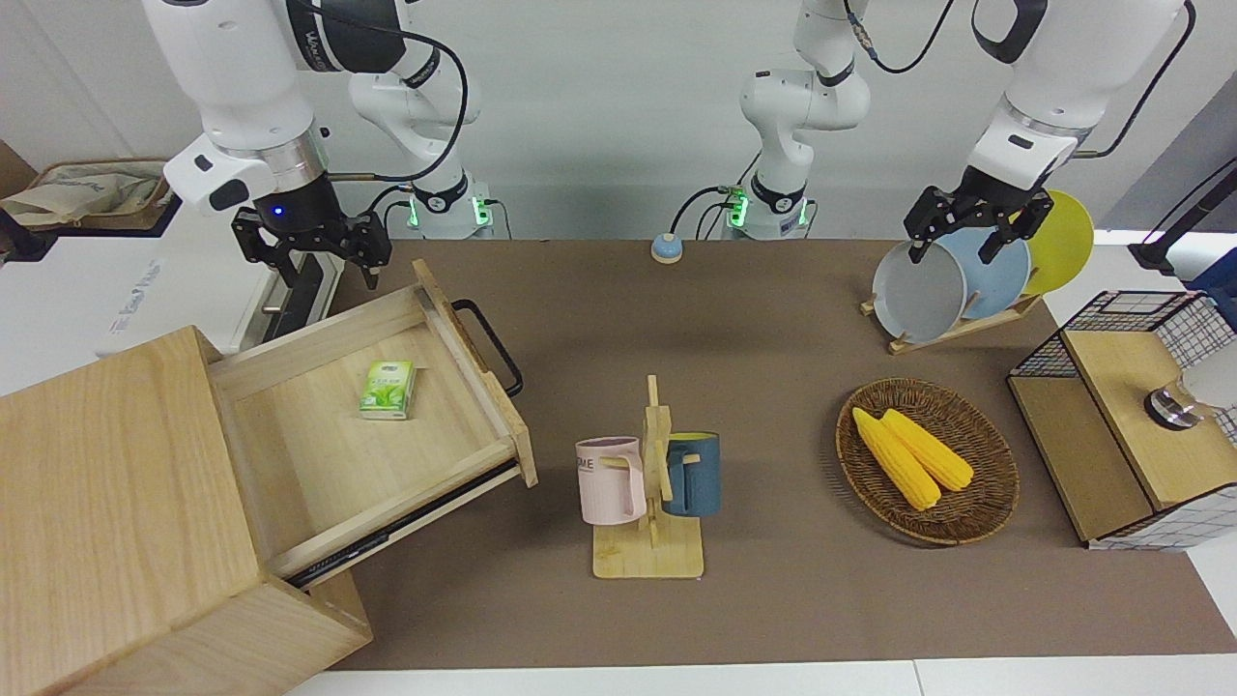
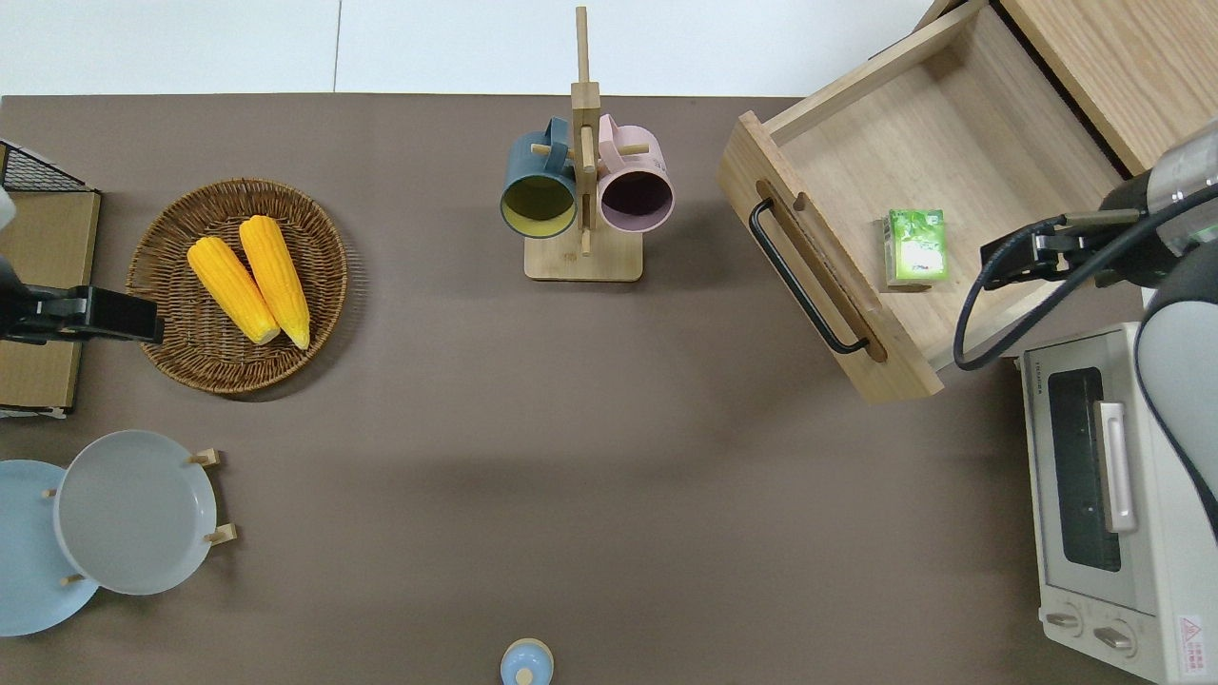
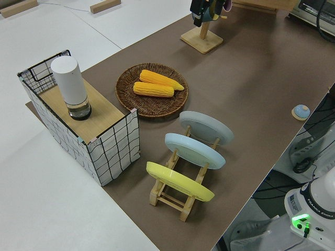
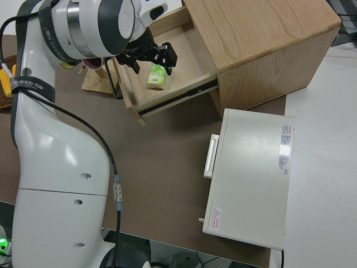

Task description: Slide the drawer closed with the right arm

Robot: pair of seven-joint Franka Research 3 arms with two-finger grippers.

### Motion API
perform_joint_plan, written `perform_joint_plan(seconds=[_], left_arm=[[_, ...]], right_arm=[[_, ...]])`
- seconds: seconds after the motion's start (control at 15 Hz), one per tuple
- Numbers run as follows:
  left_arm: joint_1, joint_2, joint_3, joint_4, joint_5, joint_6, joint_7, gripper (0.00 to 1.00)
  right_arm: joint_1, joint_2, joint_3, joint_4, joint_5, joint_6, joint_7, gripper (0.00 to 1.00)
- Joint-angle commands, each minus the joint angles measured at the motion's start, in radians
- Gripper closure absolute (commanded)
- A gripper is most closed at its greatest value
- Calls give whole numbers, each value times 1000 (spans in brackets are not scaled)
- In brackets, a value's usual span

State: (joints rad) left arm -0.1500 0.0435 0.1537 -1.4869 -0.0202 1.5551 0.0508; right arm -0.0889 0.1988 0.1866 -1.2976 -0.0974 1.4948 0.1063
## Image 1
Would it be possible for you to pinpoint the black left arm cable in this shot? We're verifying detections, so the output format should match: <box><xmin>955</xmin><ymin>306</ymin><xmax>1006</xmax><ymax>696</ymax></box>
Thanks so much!
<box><xmin>843</xmin><ymin>0</ymin><xmax>1197</xmax><ymax>159</ymax></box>

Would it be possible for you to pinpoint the light blue plate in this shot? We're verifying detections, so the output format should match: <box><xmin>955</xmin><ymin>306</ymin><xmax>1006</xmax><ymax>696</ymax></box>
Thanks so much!
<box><xmin>937</xmin><ymin>227</ymin><xmax>1032</xmax><ymax>321</ymax></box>

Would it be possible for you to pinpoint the light wooden cabinet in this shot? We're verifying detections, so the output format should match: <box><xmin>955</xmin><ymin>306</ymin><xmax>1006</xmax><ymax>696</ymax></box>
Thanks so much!
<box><xmin>0</xmin><ymin>326</ymin><xmax>373</xmax><ymax>696</ymax></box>

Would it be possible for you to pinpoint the brown wicker basket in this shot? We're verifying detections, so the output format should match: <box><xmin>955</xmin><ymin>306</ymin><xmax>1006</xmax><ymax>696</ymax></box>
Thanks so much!
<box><xmin>836</xmin><ymin>378</ymin><xmax>1021</xmax><ymax>546</ymax></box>

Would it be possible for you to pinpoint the blue object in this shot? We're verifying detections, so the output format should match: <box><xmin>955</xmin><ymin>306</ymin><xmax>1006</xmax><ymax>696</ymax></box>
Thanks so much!
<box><xmin>1189</xmin><ymin>249</ymin><xmax>1237</xmax><ymax>330</ymax></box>

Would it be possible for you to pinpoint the black stand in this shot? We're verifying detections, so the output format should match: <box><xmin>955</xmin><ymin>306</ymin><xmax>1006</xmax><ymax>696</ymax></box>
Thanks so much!
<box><xmin>1129</xmin><ymin>159</ymin><xmax>1237</xmax><ymax>272</ymax></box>

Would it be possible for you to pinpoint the wooden mug rack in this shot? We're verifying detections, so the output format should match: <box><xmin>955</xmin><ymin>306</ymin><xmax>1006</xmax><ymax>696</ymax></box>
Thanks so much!
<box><xmin>592</xmin><ymin>375</ymin><xmax>705</xmax><ymax>581</ymax></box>

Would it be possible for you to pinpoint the wooden dish rack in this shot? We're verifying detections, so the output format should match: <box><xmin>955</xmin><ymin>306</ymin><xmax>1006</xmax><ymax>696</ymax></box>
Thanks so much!
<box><xmin>860</xmin><ymin>293</ymin><xmax>1045</xmax><ymax>356</ymax></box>

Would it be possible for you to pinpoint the yellow plate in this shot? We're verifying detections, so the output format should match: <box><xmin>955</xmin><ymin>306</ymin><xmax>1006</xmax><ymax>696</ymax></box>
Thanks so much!
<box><xmin>1022</xmin><ymin>189</ymin><xmax>1095</xmax><ymax>297</ymax></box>

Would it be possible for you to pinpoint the wire and wood shelf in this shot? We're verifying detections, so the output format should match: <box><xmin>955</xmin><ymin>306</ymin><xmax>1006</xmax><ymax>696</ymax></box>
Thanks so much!
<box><xmin>1007</xmin><ymin>290</ymin><xmax>1237</xmax><ymax>552</ymax></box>

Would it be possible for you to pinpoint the yellow corn cob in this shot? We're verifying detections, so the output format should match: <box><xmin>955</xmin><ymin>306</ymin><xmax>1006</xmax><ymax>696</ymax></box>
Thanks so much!
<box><xmin>880</xmin><ymin>409</ymin><xmax>975</xmax><ymax>492</ymax></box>
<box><xmin>851</xmin><ymin>407</ymin><xmax>942</xmax><ymax>511</ymax></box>

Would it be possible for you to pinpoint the beige paper bag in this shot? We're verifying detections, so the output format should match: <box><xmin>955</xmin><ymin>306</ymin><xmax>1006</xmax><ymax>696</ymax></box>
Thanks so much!
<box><xmin>0</xmin><ymin>162</ymin><xmax>171</xmax><ymax>229</ymax></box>

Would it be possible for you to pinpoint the green tissue pack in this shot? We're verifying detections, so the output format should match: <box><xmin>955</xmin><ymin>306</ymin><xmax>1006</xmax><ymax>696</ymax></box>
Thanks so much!
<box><xmin>360</xmin><ymin>361</ymin><xmax>417</xmax><ymax>421</ymax></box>

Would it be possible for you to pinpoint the clear glass with metal base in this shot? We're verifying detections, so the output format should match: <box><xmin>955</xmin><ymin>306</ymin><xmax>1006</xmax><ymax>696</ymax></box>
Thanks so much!
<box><xmin>1145</xmin><ymin>343</ymin><xmax>1237</xmax><ymax>429</ymax></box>

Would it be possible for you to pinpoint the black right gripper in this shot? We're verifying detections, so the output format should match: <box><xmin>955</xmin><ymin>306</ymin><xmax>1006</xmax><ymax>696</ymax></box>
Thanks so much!
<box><xmin>232</xmin><ymin>176</ymin><xmax>392</xmax><ymax>289</ymax></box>

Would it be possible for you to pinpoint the grey plate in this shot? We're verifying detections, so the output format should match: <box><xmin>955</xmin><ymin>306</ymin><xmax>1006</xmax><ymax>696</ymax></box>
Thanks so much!
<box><xmin>872</xmin><ymin>240</ymin><xmax>967</xmax><ymax>344</ymax></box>

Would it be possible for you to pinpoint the brown table mat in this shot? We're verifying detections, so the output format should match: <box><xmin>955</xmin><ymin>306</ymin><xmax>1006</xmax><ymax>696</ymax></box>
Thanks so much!
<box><xmin>329</xmin><ymin>239</ymin><xmax>1237</xmax><ymax>671</ymax></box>

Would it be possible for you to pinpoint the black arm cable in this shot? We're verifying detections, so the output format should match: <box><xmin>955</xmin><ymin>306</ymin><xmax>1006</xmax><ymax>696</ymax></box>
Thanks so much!
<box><xmin>286</xmin><ymin>0</ymin><xmax>470</xmax><ymax>185</ymax></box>
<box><xmin>843</xmin><ymin>0</ymin><xmax>1197</xmax><ymax>159</ymax></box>

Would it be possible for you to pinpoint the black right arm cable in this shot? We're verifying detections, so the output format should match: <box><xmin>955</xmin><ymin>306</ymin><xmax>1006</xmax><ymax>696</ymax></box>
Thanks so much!
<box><xmin>286</xmin><ymin>0</ymin><xmax>470</xmax><ymax>185</ymax></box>

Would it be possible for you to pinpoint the wooden drawer with black handle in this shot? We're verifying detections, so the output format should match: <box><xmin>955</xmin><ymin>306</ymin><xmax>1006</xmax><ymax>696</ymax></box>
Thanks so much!
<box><xmin>208</xmin><ymin>258</ymin><xmax>538</xmax><ymax>588</ymax></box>

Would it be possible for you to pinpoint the blue mug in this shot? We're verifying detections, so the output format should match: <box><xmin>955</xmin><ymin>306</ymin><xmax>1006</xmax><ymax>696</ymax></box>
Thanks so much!
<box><xmin>663</xmin><ymin>432</ymin><xmax>722</xmax><ymax>518</ymax></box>

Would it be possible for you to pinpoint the pink mug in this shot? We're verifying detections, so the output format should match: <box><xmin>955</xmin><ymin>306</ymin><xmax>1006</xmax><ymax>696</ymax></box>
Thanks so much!
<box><xmin>576</xmin><ymin>437</ymin><xmax>647</xmax><ymax>526</ymax></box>

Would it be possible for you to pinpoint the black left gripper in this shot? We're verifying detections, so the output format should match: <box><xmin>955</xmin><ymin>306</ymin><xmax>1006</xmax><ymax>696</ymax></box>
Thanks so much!
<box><xmin>906</xmin><ymin>166</ymin><xmax>1054</xmax><ymax>264</ymax></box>

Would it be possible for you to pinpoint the white toaster oven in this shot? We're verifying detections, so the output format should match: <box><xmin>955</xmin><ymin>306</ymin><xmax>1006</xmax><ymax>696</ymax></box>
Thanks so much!
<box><xmin>0</xmin><ymin>198</ymin><xmax>345</xmax><ymax>397</ymax></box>

